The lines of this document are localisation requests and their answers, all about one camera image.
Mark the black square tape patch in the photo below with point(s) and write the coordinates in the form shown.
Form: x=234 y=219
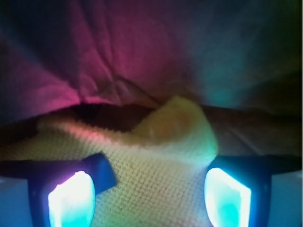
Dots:
x=101 y=172

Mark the brown paper bag liner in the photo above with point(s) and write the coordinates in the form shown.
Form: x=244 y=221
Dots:
x=242 y=60

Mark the yellow microfiber cloth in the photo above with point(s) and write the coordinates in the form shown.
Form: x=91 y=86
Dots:
x=160 y=164

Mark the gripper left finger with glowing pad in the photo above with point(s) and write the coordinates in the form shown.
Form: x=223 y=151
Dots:
x=45 y=194

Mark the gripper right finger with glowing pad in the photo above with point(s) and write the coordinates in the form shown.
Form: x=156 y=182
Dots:
x=255 y=191

